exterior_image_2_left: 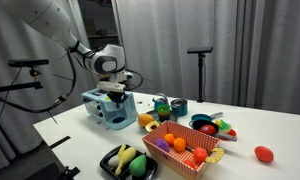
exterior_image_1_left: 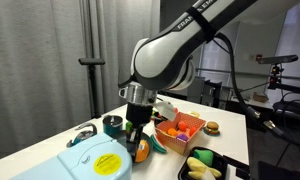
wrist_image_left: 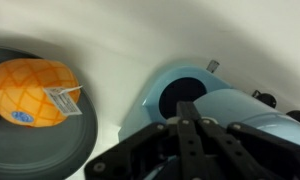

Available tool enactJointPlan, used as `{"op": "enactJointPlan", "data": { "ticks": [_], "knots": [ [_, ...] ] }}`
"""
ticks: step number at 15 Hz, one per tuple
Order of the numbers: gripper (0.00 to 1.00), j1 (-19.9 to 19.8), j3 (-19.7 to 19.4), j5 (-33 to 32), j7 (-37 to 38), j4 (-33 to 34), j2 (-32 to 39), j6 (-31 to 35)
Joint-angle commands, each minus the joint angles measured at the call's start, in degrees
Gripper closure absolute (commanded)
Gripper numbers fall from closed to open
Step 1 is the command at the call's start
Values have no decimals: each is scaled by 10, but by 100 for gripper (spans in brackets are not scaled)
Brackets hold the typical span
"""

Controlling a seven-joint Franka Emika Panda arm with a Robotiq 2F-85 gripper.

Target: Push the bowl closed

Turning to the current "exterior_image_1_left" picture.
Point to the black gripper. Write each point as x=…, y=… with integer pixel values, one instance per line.
x=139, y=114

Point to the light blue toy appliance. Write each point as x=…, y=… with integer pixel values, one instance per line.
x=80, y=160

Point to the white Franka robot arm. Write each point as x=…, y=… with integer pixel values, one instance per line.
x=176, y=50

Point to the orange slice toy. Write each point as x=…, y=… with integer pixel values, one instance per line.
x=143, y=151

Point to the black round plate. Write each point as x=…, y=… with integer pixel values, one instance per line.
x=122, y=138

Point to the toy watermelon slice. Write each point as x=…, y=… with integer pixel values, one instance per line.
x=157, y=144

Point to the dark lidded cup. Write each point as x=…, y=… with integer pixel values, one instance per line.
x=112, y=125

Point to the yellow green toy food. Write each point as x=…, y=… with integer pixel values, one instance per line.
x=153, y=115

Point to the orange dotted paper box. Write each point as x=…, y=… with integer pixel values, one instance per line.
x=176, y=143

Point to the purple toy fruit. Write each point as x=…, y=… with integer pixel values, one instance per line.
x=182, y=137

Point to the red toy tomato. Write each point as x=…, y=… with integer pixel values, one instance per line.
x=176, y=110

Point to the grey teal hand tool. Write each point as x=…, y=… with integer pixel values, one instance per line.
x=83, y=131

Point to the red orange toy fruit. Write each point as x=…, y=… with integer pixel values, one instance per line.
x=192, y=130

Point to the pale yellow toy food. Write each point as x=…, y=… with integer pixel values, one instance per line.
x=194, y=114

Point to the yellow plush banana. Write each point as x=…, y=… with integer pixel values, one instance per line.
x=196, y=166

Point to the green plush vegetable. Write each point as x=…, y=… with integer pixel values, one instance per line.
x=204, y=156

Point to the black tripod stand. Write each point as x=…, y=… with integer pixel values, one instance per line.
x=92, y=83

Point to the toy burger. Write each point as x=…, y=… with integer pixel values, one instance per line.
x=212, y=128

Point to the grey computer case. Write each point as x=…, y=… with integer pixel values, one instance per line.
x=196, y=90

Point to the black plastic tray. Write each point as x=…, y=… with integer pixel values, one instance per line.
x=220, y=163

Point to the small cardboard box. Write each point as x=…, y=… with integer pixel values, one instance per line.
x=260, y=97

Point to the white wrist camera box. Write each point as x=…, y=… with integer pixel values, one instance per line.
x=166, y=110

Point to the black table edge bracket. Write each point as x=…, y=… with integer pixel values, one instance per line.
x=238, y=165

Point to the black camera on stand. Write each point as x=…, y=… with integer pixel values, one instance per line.
x=277, y=60

